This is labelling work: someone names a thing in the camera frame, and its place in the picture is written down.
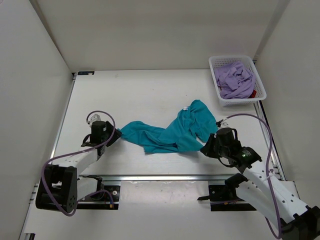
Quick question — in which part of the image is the teal t-shirt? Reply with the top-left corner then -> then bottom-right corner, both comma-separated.
120,99 -> 218,154

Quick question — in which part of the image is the purple t-shirt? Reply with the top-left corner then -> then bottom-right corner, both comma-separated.
213,61 -> 257,100

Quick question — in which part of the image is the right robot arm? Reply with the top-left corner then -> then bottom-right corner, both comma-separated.
200,127 -> 320,240

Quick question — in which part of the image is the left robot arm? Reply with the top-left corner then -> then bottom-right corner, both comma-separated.
35,120 -> 122,217

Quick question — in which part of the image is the small dark label sticker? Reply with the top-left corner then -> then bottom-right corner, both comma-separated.
77,71 -> 95,76

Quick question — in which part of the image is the red t-shirt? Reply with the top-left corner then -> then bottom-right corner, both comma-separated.
249,89 -> 257,99

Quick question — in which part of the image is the white plastic basket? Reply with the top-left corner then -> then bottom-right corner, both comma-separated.
208,55 -> 267,107

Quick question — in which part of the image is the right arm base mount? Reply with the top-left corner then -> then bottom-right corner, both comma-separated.
197,173 -> 256,212

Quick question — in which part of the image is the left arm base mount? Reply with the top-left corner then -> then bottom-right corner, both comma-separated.
76,175 -> 121,210

